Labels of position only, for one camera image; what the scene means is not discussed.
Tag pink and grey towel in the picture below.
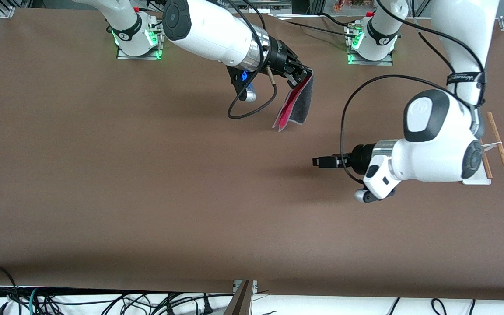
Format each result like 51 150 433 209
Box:
272 72 315 133

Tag white device behind table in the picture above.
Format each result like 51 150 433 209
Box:
227 0 292 14

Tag orange red object behind table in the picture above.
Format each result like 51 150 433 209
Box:
333 0 377 12

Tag brown table cover sheet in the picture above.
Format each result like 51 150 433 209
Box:
0 8 504 301

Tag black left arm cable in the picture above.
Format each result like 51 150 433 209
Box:
340 0 485 184

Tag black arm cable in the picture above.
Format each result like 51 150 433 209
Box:
226 0 278 120
340 0 485 184

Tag black cable on table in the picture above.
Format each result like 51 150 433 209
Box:
278 15 360 39
318 12 357 28

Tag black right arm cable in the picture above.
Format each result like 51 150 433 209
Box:
226 0 278 120

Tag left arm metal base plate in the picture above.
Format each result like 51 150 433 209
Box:
346 22 394 67

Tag brown table post with bracket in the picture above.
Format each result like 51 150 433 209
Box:
223 280 258 315

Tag tangled black floor cables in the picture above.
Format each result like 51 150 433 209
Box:
38 292 235 315

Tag teal floor cable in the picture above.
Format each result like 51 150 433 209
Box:
28 287 43 315

